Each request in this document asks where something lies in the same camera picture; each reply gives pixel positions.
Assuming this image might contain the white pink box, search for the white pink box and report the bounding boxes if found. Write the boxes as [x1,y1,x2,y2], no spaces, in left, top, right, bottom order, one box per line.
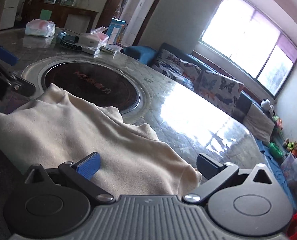
[78,27,109,49]

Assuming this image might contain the blue white carton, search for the blue white carton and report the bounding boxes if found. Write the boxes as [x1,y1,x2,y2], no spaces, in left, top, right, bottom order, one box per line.
[106,18,127,44]

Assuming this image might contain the black white plush toy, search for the black white plush toy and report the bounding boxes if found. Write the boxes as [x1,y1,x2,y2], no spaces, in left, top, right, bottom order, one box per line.
[261,99,275,118]

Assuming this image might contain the colourful plush toys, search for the colourful plush toys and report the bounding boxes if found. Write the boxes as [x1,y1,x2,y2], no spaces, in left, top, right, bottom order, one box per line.
[282,138,297,157]

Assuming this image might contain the round black induction cooktop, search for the round black induction cooktop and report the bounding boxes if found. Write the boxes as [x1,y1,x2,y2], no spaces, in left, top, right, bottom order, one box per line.
[41,62,141,114]

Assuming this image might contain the butterfly pillow lying flat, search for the butterfly pillow lying flat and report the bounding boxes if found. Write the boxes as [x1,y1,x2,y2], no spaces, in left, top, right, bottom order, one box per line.
[152,49,202,91]

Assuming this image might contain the plain grey cushion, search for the plain grey cushion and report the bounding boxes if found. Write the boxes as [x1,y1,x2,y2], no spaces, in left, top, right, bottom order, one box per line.
[243,103,275,146]

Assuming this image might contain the clear plastic storage box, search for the clear plastic storage box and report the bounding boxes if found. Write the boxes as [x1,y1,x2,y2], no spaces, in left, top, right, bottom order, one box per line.
[280,153,297,188]

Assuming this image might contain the blue black strap device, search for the blue black strap device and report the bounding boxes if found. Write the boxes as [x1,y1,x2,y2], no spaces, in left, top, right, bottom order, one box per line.
[56,31,82,51]

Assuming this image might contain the tissue pack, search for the tissue pack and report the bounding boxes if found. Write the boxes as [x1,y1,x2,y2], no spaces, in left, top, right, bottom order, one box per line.
[25,20,56,37]

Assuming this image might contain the window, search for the window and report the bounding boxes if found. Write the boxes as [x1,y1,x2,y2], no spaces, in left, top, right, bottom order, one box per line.
[200,0,297,98]

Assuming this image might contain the dark wooden cabinet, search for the dark wooden cabinet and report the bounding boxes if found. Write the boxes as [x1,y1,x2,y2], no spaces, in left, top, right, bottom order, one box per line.
[20,0,97,33]

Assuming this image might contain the green bowl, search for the green bowl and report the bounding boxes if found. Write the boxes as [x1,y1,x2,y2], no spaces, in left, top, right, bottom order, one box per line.
[269,142,283,159]

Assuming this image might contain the cream knit garment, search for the cream knit garment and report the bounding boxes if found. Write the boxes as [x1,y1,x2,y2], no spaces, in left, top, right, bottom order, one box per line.
[0,85,202,197]

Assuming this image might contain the butterfly pillow standing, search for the butterfly pillow standing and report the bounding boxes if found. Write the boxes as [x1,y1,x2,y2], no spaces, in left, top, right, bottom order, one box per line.
[197,70,244,115]

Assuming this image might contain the white refrigerator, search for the white refrigerator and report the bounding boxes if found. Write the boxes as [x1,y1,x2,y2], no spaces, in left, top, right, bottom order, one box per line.
[0,0,29,30]

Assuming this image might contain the blue sofa bench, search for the blue sofa bench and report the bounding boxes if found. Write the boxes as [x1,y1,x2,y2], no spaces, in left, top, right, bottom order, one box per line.
[121,43,297,211]

